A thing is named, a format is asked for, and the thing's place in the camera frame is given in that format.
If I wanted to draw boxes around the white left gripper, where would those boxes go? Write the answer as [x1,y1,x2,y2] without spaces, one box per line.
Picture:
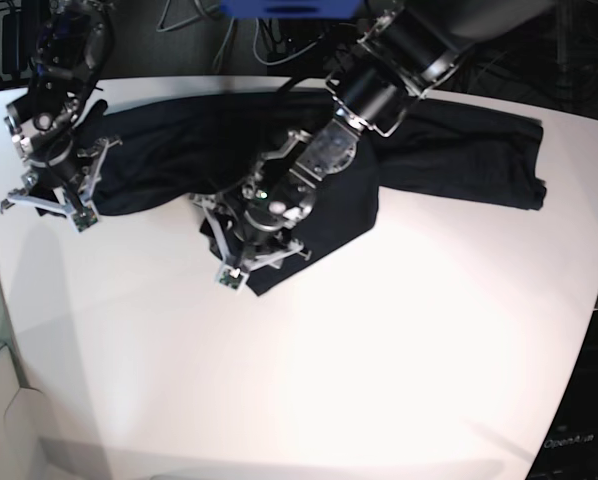
[190,194,312,291]

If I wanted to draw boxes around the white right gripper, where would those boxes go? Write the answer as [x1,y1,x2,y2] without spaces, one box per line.
[0,136,122,233]

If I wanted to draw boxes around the dark navy T-shirt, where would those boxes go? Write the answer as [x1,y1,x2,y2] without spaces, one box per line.
[33,89,548,299]

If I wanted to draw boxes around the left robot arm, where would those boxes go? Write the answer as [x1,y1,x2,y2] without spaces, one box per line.
[193,1,550,291]

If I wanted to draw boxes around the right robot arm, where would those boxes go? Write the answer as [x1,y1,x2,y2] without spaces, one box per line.
[0,1,121,232]

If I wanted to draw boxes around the black adapters on floor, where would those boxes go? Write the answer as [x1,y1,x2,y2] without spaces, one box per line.
[0,0,51,91]

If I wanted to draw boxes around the blue plastic bin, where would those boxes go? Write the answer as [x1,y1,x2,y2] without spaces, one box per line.
[221,0,363,19]

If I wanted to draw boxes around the black OpenArm computer case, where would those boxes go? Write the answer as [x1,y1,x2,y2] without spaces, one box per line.
[527,310,598,479]

